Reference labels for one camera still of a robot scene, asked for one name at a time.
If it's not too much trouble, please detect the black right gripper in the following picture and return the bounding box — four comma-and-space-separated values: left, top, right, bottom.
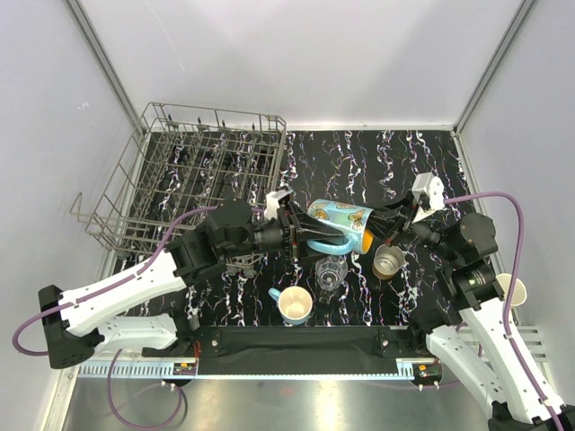
349, 190, 462, 265

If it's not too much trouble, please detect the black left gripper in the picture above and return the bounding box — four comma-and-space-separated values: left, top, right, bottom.
223, 200, 344, 266

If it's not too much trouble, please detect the blue butterfly mug orange inside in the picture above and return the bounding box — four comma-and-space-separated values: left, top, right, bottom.
307, 199, 374, 256

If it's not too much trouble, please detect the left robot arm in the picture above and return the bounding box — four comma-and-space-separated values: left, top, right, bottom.
38, 199, 345, 369

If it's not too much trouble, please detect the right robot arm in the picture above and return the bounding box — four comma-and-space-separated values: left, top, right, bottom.
367, 195, 574, 430

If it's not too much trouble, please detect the clear glass cup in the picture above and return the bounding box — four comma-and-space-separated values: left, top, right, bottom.
315, 255, 348, 292

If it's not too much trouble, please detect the black marble pattern mat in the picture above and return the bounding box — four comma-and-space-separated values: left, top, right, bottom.
128, 130, 468, 326

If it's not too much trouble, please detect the brown metal cup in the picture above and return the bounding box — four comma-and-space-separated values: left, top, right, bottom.
372, 244, 405, 280

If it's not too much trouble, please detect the blue mug cream inside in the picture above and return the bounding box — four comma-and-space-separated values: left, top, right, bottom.
268, 286, 314, 326

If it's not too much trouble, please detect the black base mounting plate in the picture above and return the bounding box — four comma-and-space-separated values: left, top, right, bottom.
155, 325, 444, 376

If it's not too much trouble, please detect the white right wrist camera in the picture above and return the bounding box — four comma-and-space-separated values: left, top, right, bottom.
411, 172, 446, 223

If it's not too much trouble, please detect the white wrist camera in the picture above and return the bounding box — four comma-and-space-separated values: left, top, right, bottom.
411, 172, 446, 223
263, 189, 292, 220

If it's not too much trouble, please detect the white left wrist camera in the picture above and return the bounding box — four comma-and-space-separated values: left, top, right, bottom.
263, 189, 292, 220

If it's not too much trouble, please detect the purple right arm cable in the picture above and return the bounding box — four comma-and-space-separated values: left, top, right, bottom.
442, 191, 567, 431

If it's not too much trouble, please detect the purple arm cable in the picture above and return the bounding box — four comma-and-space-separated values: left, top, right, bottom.
12, 206, 266, 358
442, 191, 567, 431

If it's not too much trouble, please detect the grey wire dish rack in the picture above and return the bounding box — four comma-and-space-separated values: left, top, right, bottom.
70, 102, 287, 263

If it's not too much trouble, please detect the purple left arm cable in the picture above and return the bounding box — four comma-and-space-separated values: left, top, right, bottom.
12, 206, 266, 358

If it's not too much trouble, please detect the white slotted cable duct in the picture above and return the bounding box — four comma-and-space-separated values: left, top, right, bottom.
79, 359, 199, 380

